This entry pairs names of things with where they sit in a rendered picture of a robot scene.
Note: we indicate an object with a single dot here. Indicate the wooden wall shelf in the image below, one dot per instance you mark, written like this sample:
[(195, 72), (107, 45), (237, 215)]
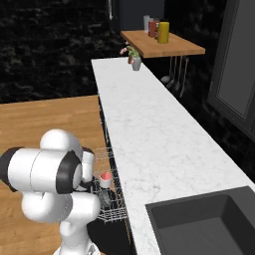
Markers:
[(166, 48)]

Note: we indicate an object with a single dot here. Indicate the dark tall cabinet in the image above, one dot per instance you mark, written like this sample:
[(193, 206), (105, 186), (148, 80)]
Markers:
[(139, 11)]

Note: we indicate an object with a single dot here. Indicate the red cup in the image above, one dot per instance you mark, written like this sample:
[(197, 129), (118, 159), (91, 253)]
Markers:
[(106, 179)]

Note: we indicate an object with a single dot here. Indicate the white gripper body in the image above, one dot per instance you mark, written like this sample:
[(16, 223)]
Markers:
[(89, 163)]

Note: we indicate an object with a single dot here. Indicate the dark grey bowl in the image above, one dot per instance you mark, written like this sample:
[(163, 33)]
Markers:
[(106, 198)]

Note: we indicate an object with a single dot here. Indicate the dark framed window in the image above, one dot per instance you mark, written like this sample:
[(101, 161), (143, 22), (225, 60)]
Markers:
[(235, 66)]

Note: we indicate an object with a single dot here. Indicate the dark grey sink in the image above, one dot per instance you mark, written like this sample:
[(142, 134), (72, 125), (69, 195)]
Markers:
[(205, 225)]

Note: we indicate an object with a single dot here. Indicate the white canister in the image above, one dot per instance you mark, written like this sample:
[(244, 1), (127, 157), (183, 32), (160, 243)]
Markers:
[(146, 23)]

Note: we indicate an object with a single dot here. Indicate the hanging metal ladle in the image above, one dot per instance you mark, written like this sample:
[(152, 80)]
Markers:
[(166, 78)]

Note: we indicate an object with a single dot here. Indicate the black dishwasher door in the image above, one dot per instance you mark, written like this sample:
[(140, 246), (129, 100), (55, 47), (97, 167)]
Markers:
[(109, 237)]

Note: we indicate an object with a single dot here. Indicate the potted plant with pink flowers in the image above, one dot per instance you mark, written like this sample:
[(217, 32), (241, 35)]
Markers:
[(135, 62)]

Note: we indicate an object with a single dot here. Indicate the hanging metal spatula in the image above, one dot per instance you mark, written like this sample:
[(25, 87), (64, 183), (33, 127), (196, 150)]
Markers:
[(177, 84)]

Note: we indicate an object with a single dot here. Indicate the red canister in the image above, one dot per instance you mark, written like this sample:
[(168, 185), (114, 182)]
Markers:
[(153, 28)]

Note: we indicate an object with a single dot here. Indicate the yellow canister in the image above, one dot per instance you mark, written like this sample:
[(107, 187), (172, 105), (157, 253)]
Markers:
[(163, 32)]

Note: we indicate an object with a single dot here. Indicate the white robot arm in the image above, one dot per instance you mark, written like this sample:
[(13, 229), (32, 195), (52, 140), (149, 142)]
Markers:
[(43, 169)]

